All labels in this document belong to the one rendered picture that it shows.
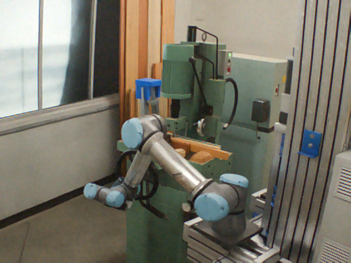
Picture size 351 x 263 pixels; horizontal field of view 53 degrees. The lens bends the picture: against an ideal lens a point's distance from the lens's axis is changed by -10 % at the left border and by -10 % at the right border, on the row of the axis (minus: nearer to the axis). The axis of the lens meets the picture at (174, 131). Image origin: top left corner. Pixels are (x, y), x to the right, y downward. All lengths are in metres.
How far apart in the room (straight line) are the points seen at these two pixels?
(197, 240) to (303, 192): 0.51
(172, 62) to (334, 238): 1.29
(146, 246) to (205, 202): 1.19
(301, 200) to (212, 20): 3.41
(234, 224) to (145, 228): 1.00
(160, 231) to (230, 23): 2.85
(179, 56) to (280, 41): 2.33
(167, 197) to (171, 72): 0.71
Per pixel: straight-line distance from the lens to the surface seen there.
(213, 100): 2.34
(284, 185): 1.58
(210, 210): 1.40
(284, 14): 4.33
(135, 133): 1.50
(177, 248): 2.38
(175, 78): 2.16
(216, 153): 2.18
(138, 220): 2.47
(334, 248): 1.48
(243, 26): 4.49
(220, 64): 2.41
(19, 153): 3.10
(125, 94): 3.65
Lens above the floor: 1.61
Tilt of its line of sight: 16 degrees down
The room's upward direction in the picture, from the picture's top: 3 degrees clockwise
